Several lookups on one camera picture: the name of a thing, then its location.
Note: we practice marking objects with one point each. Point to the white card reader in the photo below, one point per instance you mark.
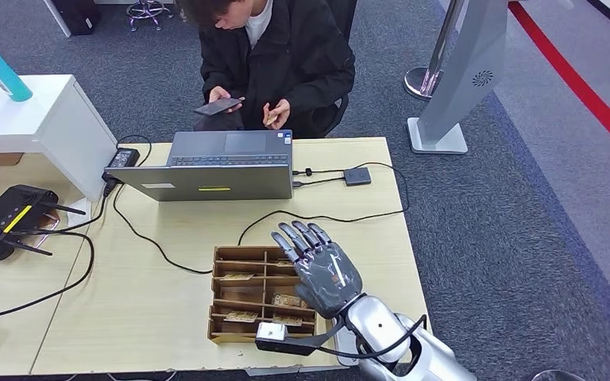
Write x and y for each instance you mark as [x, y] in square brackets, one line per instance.
[343, 362]

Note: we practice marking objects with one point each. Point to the black office chair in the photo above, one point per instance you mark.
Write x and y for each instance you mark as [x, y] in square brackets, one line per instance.
[347, 13]

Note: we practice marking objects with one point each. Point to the dark grey USB hub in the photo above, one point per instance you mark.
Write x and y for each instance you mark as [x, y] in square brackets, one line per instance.
[357, 176]

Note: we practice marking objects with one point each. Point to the person's right hand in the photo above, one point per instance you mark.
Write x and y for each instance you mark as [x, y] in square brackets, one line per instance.
[221, 94]

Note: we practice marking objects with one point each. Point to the chrome stanchion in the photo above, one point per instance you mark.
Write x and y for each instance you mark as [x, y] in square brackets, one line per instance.
[422, 84]

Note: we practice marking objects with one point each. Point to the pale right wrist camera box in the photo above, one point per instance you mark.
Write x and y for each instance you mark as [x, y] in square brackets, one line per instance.
[272, 331]

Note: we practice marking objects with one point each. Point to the black router with antennas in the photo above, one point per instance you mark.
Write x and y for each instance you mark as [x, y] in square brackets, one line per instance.
[0, 221]

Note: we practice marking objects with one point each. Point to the white shelf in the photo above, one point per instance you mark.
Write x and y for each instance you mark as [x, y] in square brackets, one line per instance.
[47, 121]

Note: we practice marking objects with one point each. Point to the wooden card organizer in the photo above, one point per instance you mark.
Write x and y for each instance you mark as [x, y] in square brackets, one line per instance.
[239, 294]

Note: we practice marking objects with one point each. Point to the yellow patterned ID card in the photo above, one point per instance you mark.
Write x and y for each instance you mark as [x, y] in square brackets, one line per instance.
[272, 120]

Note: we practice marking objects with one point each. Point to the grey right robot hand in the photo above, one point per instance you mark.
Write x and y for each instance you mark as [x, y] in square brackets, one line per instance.
[331, 279]

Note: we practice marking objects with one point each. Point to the black power adapter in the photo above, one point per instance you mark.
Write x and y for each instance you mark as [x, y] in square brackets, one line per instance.
[123, 158]

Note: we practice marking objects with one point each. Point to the white paper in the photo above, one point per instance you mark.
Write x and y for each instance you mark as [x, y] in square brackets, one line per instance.
[77, 210]

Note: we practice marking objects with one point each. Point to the white furniture panel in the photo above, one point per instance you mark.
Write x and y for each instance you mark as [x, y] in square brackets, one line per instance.
[55, 18]

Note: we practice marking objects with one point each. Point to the pink edged flat device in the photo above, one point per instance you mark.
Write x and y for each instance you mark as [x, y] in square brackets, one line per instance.
[48, 226]

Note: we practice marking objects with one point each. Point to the person's left hand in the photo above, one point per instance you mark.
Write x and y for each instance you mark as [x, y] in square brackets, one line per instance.
[278, 111]

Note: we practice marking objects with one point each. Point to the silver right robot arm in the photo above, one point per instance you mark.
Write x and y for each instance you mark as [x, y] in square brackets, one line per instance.
[378, 326]

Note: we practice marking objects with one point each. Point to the person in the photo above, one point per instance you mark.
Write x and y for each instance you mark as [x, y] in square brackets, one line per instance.
[294, 58]

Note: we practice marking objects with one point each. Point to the black cabinet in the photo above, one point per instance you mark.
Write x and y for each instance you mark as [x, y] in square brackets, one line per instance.
[76, 16]

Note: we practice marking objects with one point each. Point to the chrome stool base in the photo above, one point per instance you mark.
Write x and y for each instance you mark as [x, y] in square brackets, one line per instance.
[147, 10]

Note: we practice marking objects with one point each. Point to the silver kiosk stand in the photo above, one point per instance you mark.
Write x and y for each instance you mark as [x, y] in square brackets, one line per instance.
[468, 52]

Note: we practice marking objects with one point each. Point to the dark smartphone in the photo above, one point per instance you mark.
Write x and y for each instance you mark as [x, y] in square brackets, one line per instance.
[213, 108]

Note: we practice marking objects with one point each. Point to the transparent round object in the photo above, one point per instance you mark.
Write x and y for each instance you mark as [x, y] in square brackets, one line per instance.
[557, 376]

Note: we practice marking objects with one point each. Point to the grey laptop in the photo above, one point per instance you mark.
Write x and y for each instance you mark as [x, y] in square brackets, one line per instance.
[205, 181]

